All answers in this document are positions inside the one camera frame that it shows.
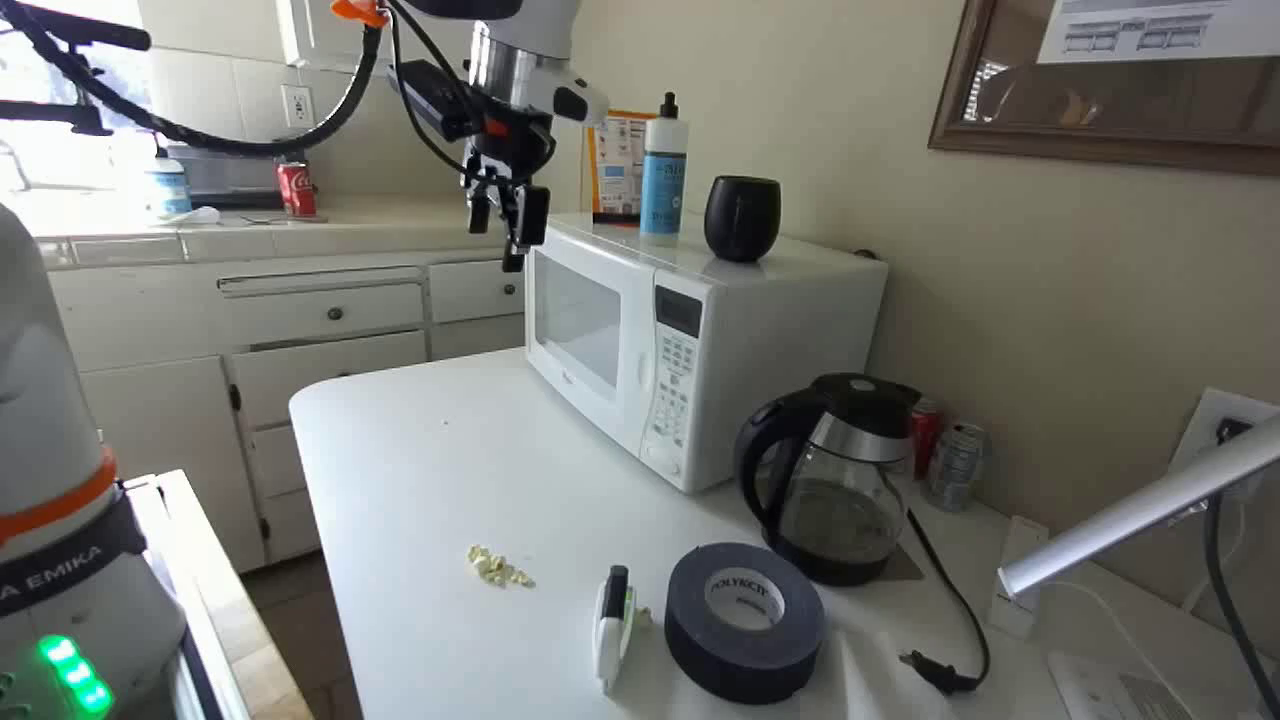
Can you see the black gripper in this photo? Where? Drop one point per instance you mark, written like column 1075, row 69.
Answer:
column 507, row 150

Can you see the black mug green inside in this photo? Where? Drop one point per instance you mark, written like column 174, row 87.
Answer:
column 742, row 222

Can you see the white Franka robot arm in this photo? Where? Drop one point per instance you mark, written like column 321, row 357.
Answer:
column 52, row 400

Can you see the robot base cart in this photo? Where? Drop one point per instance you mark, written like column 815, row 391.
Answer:
column 213, row 602

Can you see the orange snack packet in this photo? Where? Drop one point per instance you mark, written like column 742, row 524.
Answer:
column 619, row 166

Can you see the blue white squeeze bottle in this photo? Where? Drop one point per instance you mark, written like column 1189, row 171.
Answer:
column 662, row 180

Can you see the white kitchen cabinet drawers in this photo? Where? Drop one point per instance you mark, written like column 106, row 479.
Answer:
column 321, row 314

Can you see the red soda can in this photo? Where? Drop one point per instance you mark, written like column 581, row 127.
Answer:
column 296, row 190

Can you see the white microwave oven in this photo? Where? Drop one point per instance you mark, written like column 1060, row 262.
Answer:
column 746, row 332

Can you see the blue white tub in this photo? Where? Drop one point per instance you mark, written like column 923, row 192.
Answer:
column 169, row 187

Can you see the small green-white object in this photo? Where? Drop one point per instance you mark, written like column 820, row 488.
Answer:
column 497, row 571

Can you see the black glass electric kettle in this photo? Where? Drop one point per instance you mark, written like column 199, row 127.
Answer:
column 832, row 493

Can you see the small white black device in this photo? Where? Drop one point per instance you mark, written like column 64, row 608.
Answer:
column 614, row 641

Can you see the black tape roll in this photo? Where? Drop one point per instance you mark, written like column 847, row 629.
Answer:
column 742, row 625

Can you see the red can behind kettle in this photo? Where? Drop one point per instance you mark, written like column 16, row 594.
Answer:
column 925, row 440

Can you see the wooden framed picture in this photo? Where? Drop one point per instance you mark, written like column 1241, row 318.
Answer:
column 1012, row 120

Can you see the white lamp bar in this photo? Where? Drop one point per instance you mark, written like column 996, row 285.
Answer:
column 1134, row 513

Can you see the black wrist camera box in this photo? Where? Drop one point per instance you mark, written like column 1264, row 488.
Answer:
column 435, row 101

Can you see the white light switch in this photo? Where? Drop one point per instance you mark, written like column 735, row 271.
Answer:
column 296, row 106

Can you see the white wall outlet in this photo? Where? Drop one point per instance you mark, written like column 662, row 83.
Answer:
column 1222, row 420

